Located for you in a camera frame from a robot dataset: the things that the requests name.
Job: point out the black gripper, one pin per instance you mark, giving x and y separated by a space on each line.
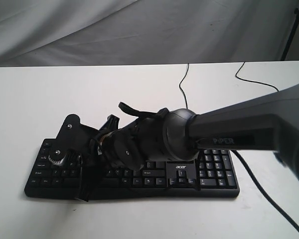
119 148

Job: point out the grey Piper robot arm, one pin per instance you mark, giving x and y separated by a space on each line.
270 122

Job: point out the black acer keyboard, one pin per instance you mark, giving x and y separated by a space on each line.
211 174

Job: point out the white backdrop cloth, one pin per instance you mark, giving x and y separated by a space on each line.
135 32

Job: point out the black tripod stand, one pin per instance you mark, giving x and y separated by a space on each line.
291 35

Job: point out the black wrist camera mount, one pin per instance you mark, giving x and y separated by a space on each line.
72 137

